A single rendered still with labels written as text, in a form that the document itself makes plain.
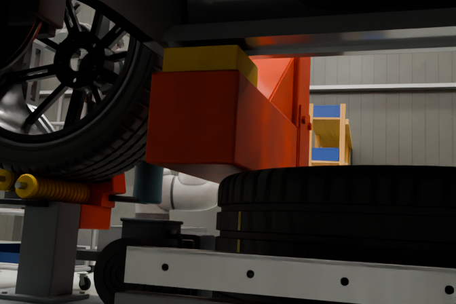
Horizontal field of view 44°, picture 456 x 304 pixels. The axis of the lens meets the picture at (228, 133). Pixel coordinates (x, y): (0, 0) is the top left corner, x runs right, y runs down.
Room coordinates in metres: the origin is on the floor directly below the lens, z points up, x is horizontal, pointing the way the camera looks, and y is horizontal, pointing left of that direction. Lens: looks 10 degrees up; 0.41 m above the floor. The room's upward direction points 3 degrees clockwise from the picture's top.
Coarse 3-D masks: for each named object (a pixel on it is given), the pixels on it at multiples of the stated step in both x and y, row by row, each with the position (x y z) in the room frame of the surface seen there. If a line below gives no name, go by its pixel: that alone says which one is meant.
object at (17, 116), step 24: (72, 24) 1.56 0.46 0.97; (96, 24) 1.52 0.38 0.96; (72, 48) 1.50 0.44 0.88; (96, 48) 1.48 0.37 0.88; (24, 72) 1.59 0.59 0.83; (48, 72) 1.56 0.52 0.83; (72, 72) 1.50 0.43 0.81; (96, 72) 1.48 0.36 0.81; (120, 72) 1.28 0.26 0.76; (0, 96) 1.52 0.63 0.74; (48, 96) 1.56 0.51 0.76; (72, 96) 1.53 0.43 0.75; (96, 96) 1.51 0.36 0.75; (0, 120) 1.44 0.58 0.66; (24, 120) 1.57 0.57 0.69; (72, 120) 1.53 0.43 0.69
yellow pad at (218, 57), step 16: (176, 48) 0.97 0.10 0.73; (192, 48) 0.96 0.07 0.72; (208, 48) 0.95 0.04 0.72; (224, 48) 0.94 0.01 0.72; (240, 48) 0.95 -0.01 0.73; (176, 64) 0.97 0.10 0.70; (192, 64) 0.96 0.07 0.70; (208, 64) 0.95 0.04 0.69; (224, 64) 0.94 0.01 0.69; (240, 64) 0.95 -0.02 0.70; (256, 80) 1.06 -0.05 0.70
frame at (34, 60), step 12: (72, 0) 1.62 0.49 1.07; (36, 48) 1.68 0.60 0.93; (24, 60) 1.67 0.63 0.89; (36, 60) 1.70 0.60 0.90; (24, 84) 1.66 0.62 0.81; (36, 84) 1.70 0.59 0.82; (24, 96) 1.66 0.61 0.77; (36, 96) 1.70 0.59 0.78; (36, 108) 1.70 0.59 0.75; (48, 132) 1.63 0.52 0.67
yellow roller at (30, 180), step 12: (24, 180) 1.34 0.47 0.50; (36, 180) 1.34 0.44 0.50; (48, 180) 1.39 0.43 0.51; (60, 180) 1.45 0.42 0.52; (24, 192) 1.34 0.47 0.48; (36, 192) 1.34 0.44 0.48; (48, 192) 1.38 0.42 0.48; (60, 192) 1.43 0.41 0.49; (72, 192) 1.48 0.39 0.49; (84, 192) 1.54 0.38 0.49
